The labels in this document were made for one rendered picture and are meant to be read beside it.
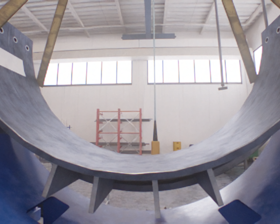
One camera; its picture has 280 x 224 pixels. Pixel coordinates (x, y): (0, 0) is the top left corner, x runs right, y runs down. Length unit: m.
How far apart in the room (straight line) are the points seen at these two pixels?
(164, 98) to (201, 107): 2.37
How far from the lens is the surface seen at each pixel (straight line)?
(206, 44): 12.63
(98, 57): 12.26
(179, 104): 11.82
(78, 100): 12.62
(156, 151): 1.82
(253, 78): 1.73
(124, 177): 0.82
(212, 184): 0.88
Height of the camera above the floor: 1.56
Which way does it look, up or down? 7 degrees up
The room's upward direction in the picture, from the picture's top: straight up
